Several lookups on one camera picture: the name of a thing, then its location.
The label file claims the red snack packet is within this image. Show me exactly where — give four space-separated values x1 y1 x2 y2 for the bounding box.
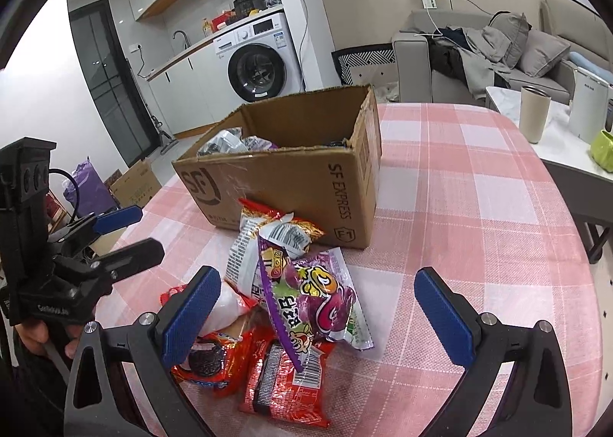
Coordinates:
160 284 259 397
239 336 331 428

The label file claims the grey cushion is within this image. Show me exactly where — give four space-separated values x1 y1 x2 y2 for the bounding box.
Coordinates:
520 30 572 78
488 11 532 69

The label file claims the white washing machine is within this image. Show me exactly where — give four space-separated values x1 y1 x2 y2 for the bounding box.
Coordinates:
213 11 303 105

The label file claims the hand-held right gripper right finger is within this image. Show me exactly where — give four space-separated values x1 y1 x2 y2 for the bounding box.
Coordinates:
414 267 573 437

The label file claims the purple plastic bag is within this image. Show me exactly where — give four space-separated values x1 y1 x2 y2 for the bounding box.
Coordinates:
64 156 118 220

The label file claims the floor cardboard box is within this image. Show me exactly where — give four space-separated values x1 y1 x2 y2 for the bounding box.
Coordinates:
110 159 162 212

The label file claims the noodle snack packet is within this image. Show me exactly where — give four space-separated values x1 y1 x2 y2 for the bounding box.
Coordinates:
225 199 325 299

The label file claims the purple grape candy packet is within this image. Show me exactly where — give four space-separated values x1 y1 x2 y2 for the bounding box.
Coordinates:
259 233 374 373

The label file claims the beige tumbler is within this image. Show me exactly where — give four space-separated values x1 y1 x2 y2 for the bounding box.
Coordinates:
520 85 552 145

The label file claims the brown cardboard box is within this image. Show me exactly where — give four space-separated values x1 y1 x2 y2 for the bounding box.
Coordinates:
172 85 382 250

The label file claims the green cup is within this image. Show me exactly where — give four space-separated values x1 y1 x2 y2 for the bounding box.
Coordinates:
590 129 613 173

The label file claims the white electric kettle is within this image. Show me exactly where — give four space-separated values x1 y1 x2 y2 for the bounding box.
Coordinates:
570 66 613 143

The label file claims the white coffee table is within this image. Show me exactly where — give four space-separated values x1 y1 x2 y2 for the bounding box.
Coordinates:
485 85 613 189

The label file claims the person's left hand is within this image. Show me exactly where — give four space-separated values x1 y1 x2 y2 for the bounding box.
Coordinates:
14 322 84 358

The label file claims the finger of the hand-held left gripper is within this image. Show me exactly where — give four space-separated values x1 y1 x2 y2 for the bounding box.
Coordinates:
48 206 143 242
54 238 165 284

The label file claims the pink checked tablecloth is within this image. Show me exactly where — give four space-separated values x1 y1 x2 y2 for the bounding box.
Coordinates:
93 102 592 437

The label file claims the silver purple candy packet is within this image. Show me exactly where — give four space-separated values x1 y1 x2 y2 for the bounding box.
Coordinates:
197 129 245 155

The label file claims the red box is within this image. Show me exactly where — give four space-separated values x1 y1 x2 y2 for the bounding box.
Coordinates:
211 10 238 30

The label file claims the clear cracker packet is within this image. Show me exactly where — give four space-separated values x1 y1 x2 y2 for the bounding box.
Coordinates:
198 280 259 339

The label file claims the grey sofa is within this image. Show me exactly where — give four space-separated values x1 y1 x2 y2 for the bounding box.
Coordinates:
392 0 613 107

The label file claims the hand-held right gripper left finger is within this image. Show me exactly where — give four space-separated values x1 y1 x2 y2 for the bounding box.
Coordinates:
64 266 222 437

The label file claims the white kitchen cabinet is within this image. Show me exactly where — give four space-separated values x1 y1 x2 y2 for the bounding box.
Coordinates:
146 41 231 138

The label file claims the dark clothes pile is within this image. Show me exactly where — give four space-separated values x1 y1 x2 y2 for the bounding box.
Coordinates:
428 26 513 100

